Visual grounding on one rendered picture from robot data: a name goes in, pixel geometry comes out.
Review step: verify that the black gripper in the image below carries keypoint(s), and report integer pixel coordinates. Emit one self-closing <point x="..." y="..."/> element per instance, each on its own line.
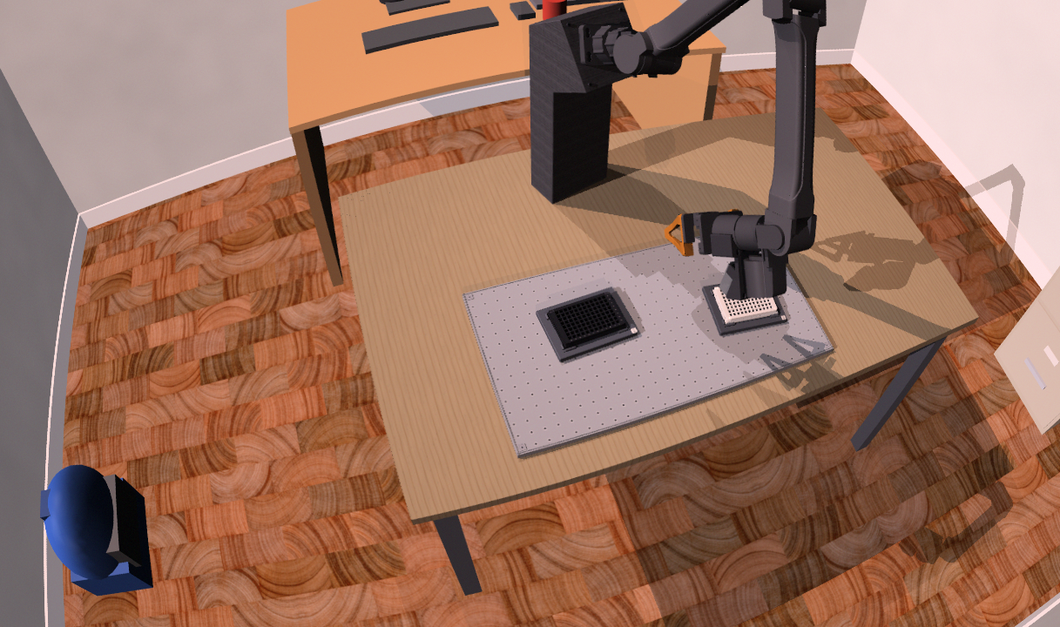
<point x="707" y="223"/>

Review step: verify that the white well plate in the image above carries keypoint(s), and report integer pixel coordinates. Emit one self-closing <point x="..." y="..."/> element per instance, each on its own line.
<point x="750" y="308"/>

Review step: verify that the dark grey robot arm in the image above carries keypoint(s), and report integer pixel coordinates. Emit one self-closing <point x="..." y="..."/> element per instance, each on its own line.
<point x="784" y="228"/>

